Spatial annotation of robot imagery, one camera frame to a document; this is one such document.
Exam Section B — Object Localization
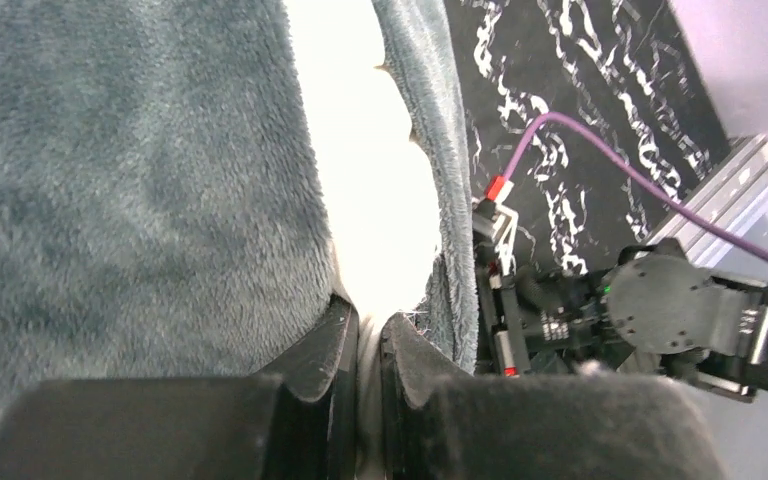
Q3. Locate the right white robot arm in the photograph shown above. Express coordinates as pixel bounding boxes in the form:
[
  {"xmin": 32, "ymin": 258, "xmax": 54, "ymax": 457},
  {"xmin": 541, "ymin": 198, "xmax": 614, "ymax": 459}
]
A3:
[{"xmin": 472, "ymin": 199, "xmax": 768, "ymax": 402}]

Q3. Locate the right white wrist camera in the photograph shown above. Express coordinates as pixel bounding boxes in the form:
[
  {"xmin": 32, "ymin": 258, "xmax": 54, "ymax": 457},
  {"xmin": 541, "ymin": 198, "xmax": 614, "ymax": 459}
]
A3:
[{"xmin": 472, "ymin": 175, "xmax": 519, "ymax": 276}]

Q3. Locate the aluminium front frame rail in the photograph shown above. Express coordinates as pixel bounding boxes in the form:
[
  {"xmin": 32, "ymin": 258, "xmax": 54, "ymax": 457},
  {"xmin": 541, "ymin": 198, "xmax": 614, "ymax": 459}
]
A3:
[{"xmin": 649, "ymin": 135, "xmax": 768, "ymax": 267}]

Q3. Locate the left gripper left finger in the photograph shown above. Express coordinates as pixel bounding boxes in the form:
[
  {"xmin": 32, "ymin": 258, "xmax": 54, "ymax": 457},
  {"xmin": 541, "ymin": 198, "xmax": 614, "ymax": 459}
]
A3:
[{"xmin": 0, "ymin": 299, "xmax": 358, "ymax": 479}]

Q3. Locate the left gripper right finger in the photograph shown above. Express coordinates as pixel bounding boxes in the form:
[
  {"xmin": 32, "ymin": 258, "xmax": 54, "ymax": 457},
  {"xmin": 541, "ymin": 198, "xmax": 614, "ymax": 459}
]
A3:
[{"xmin": 380, "ymin": 317, "xmax": 725, "ymax": 480}]

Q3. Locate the white pillow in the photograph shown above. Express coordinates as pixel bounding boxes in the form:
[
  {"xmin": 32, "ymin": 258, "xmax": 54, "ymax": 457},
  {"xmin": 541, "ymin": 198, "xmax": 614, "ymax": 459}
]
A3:
[{"xmin": 282, "ymin": 0, "xmax": 444, "ymax": 326}]

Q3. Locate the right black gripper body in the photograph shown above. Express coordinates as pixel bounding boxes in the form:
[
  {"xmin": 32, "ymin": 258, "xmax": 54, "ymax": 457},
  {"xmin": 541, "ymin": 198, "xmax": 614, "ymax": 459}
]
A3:
[{"xmin": 473, "ymin": 244, "xmax": 613, "ymax": 377}]

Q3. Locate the grey plush pillowcase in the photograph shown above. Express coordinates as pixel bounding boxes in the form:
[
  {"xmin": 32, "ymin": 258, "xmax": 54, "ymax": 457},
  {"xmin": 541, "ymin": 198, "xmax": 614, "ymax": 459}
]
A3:
[{"xmin": 0, "ymin": 1, "xmax": 478, "ymax": 460}]

